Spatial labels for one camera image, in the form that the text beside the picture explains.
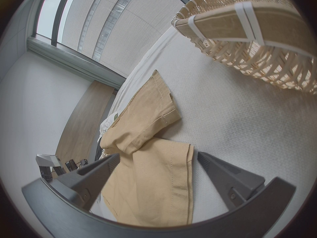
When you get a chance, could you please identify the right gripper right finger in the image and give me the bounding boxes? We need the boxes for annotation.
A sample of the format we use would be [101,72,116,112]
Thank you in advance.
[197,151,266,212]

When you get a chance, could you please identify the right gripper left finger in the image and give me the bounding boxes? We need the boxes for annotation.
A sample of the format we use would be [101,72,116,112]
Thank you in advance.
[57,153,121,214]

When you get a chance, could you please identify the tan shorts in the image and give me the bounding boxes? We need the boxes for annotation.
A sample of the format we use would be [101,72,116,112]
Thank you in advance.
[98,70,195,226]

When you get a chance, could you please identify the black garment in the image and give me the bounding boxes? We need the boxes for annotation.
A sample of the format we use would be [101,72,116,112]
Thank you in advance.
[95,144,107,161]

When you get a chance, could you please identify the white garment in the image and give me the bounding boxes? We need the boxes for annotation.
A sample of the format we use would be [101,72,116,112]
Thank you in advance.
[97,111,119,143]

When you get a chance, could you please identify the bed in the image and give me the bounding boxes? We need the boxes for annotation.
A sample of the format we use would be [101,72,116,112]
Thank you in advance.
[55,27,317,226]

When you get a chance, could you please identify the round woven basket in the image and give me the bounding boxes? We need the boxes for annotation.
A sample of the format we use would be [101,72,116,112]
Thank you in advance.
[171,0,317,95]

